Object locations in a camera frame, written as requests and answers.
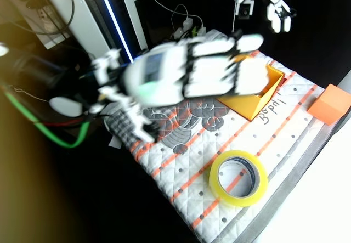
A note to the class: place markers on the white charger plug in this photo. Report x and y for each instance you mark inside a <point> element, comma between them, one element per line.
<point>187,24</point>

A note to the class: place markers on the white tower with blue light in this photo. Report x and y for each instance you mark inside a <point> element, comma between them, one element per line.
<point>87,12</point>

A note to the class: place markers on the yellow tape roll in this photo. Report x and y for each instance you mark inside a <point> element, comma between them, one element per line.
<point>257,191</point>

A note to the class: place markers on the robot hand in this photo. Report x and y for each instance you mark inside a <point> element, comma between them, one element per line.
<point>279,7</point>
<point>197,70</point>

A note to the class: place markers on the orange cube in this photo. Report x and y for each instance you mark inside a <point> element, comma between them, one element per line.
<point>330,104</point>

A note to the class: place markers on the grey quilt with bear print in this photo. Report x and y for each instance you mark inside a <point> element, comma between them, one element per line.
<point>192,144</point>

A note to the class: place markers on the yellow box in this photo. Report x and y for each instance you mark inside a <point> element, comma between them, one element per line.
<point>249,104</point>

